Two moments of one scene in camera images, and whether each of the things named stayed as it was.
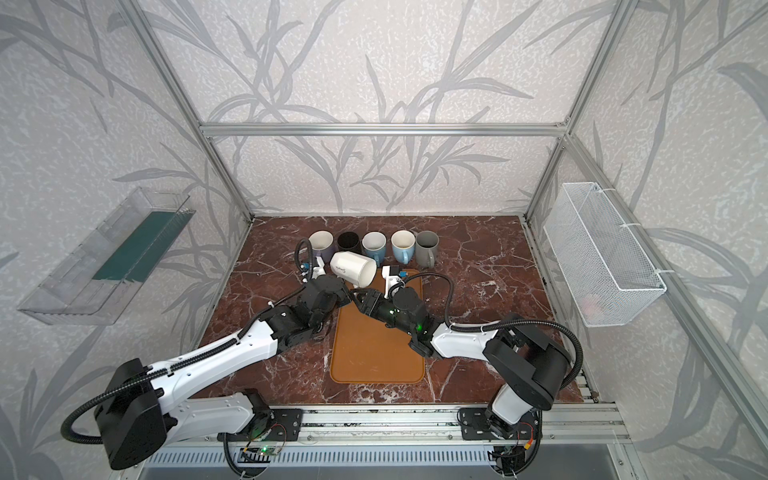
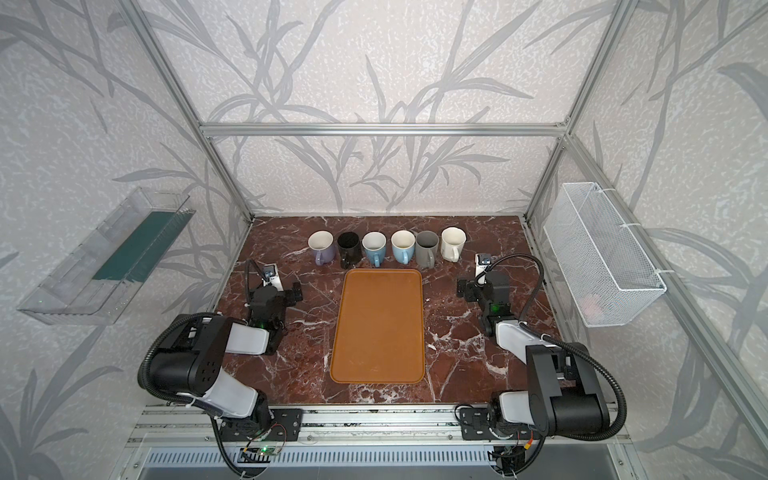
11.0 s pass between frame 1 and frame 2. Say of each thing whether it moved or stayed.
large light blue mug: stayed
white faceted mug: moved
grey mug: stayed
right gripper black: moved
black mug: stayed
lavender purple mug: stayed
